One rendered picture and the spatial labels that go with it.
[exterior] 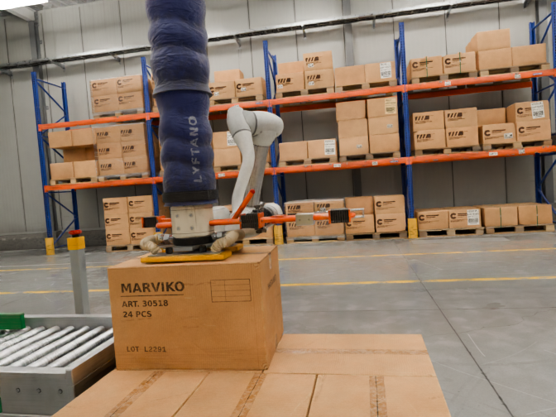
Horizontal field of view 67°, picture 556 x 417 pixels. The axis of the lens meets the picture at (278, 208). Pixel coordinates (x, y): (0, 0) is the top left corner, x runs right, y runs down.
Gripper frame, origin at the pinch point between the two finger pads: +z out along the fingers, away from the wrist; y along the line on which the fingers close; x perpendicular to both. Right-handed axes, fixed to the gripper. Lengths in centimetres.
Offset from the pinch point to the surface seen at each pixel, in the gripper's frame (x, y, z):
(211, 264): 13.5, 13.9, 18.2
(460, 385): -93, 108, -85
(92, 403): 49, 54, 44
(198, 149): 18.8, -29.5, 7.0
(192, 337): 23, 41, 18
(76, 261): 118, 21, -50
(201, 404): 12, 53, 43
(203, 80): 16, -56, 4
